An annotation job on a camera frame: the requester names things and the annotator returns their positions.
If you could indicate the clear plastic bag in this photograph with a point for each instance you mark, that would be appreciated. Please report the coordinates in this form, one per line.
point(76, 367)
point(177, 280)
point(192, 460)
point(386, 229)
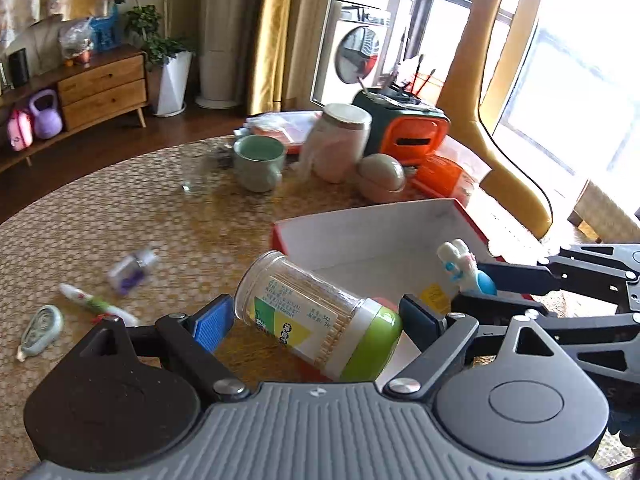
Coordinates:
point(75, 40)

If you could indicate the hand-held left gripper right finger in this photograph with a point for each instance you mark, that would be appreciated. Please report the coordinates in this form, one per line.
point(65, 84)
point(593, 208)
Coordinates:
point(412, 317)

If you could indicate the yellow curtain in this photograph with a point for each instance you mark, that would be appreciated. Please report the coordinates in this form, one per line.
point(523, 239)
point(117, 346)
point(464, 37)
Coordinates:
point(277, 35)

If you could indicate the beige egg-shaped container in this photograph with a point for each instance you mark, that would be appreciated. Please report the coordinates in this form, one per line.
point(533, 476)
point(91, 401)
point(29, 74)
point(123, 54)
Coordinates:
point(380, 177)

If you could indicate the wicker sofa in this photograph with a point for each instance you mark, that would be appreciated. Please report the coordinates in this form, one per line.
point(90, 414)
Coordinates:
point(610, 215)

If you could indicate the black speaker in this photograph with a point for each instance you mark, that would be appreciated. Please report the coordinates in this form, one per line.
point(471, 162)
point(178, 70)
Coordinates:
point(19, 67)

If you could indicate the orange packet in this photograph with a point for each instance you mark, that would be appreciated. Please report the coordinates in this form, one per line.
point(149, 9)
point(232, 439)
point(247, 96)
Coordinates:
point(442, 177)

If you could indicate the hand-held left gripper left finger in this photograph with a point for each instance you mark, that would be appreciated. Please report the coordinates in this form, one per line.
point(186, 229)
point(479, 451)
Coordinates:
point(214, 321)

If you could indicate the white and blue rabbit figurine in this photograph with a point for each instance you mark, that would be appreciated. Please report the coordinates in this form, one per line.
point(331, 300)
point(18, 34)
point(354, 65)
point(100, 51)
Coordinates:
point(462, 267)

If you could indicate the small white and purple bottle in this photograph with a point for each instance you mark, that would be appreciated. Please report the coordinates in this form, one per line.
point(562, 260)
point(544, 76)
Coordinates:
point(132, 270)

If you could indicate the wooden cabinet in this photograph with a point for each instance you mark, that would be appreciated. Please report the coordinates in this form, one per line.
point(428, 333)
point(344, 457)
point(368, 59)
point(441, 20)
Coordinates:
point(100, 90)

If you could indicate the white and green pen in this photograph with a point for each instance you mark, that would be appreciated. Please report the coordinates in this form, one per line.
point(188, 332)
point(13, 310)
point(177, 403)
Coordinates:
point(97, 305)

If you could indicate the pink toy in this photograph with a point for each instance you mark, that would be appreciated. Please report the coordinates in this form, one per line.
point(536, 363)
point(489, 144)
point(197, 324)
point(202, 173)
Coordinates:
point(20, 132)

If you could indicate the pale green correction tape dispenser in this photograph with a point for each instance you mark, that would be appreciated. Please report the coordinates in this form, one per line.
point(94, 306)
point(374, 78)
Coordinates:
point(41, 330)

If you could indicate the yellow chair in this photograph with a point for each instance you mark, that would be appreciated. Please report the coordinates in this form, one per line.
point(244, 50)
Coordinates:
point(500, 110)

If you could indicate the potted plant in white planter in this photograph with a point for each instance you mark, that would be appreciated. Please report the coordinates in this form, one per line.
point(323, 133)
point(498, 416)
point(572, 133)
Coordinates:
point(170, 75)

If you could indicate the purple kettlebell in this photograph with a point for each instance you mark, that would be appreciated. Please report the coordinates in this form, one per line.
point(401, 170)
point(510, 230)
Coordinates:
point(46, 117)

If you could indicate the red cardboard box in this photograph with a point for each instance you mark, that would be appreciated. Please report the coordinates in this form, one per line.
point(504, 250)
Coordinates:
point(370, 235)

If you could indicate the toothpick jar with green lid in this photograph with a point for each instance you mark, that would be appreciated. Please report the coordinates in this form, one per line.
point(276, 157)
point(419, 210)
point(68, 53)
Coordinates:
point(320, 317)

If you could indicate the white and pink jar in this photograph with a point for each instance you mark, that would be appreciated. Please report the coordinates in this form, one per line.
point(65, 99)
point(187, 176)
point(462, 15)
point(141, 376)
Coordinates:
point(335, 145)

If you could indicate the clear plastic food container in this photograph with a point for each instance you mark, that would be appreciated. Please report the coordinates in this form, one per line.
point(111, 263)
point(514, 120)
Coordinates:
point(282, 127)

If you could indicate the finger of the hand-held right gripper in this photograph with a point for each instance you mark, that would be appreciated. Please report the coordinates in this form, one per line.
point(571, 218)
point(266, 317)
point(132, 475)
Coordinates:
point(520, 277)
point(500, 305)

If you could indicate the white washing machine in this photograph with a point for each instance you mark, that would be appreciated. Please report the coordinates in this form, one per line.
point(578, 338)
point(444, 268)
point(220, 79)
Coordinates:
point(352, 55)

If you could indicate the green ceramic mug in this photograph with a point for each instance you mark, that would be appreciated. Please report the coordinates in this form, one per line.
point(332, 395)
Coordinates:
point(259, 162)

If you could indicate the clear drinking glass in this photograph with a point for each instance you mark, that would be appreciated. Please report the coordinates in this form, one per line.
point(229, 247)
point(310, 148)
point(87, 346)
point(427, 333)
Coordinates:
point(200, 175)

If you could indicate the green and orange tissue box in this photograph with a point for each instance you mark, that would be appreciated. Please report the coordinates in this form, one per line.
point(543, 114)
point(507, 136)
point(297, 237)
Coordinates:
point(410, 132)

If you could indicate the blue toy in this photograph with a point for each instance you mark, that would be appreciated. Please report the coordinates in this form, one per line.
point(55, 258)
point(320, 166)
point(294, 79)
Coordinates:
point(105, 30)

